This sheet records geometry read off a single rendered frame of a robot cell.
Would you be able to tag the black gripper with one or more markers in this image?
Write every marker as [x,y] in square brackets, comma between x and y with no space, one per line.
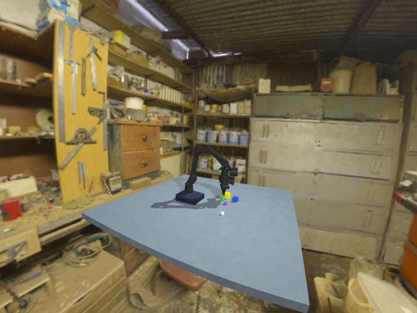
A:
[224,184]

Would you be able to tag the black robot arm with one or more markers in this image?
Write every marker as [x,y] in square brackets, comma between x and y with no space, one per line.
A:
[225,163]

